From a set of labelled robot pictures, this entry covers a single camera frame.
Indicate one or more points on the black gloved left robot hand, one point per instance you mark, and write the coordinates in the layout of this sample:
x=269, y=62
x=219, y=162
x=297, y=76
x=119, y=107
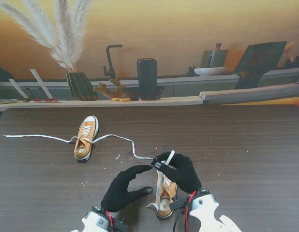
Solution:
x=118, y=193

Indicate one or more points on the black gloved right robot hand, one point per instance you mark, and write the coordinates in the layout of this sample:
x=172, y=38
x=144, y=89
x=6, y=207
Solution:
x=183, y=174

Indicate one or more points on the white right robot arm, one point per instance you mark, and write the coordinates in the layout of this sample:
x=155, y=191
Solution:
x=207, y=212

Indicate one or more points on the yellow sneaker with spread lace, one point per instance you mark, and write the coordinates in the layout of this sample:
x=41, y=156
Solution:
x=83, y=151

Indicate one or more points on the light wooden shelf plank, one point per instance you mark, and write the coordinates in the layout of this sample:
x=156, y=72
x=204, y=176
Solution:
x=139, y=102

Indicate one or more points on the long white spread shoelace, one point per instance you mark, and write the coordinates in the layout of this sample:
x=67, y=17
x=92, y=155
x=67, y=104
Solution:
x=43, y=136

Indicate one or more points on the orange fruit pieces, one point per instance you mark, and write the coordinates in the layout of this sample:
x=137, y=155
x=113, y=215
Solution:
x=123, y=99

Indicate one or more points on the grey shelf plank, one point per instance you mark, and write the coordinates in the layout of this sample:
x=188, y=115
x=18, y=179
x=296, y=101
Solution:
x=248, y=95

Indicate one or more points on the black cylindrical canister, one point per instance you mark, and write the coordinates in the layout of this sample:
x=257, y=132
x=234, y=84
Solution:
x=147, y=77

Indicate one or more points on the white bowl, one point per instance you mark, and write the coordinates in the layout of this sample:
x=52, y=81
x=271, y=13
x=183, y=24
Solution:
x=210, y=71

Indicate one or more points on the dark ribbed vase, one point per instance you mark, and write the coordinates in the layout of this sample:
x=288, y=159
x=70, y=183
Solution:
x=79, y=87

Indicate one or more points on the grey metal kettle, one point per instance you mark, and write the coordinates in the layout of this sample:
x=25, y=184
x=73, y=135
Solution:
x=216, y=58

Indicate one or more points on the black kitchen faucet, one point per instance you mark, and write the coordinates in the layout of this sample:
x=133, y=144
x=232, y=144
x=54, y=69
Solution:
x=109, y=60

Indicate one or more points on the long white slanted slat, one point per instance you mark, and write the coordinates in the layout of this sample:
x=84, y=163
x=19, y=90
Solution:
x=40, y=83

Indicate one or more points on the dark slanted board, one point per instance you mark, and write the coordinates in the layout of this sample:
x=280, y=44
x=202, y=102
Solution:
x=260, y=55

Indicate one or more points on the short white slanted slat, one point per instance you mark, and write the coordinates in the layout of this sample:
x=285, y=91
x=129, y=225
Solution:
x=17, y=88

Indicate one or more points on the white pampas grass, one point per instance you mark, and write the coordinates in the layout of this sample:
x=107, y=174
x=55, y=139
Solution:
x=67, y=48

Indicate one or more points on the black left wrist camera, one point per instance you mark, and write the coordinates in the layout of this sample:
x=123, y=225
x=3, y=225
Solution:
x=121, y=224

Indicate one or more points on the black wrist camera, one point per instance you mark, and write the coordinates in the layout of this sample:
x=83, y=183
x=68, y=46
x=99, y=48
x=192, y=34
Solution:
x=121, y=224
x=178, y=205

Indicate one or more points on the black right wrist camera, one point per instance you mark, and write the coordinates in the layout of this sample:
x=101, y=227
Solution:
x=178, y=205

